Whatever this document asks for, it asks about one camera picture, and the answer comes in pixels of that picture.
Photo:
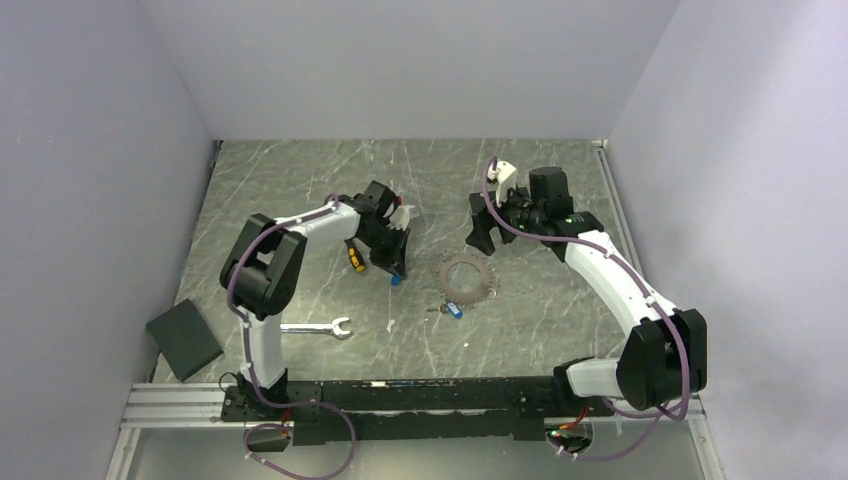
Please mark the silver open-end wrench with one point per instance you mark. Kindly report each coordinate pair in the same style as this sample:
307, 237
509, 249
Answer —
335, 328

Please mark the black flat plate left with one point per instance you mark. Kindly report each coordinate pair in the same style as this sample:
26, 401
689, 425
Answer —
184, 338

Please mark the black flat plate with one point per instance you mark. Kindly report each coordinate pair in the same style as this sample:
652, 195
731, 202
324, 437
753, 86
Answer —
184, 338
474, 199

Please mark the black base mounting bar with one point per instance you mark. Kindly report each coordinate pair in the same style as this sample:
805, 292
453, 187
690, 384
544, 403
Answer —
521, 408

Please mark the yellow black screwdriver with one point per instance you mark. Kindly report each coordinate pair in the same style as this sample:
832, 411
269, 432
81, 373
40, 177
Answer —
355, 257

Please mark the aluminium rail frame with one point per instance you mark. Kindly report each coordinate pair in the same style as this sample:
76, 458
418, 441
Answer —
538, 315

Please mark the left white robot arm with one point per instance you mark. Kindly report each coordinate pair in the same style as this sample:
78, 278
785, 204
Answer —
262, 271

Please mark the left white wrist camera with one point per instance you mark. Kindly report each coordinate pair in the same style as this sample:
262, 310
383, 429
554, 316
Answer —
402, 214

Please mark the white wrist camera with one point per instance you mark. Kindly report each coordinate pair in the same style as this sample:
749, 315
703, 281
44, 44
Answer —
402, 214
503, 176

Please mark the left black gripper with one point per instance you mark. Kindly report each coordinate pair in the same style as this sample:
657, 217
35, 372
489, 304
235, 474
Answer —
395, 258

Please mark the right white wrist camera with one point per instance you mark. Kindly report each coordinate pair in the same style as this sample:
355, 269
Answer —
503, 176

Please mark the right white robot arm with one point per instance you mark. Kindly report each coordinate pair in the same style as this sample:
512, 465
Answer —
664, 359

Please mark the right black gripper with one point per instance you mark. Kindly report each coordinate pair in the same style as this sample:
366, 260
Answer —
480, 237

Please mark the black flat plate right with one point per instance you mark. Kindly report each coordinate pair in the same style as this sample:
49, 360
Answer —
474, 199

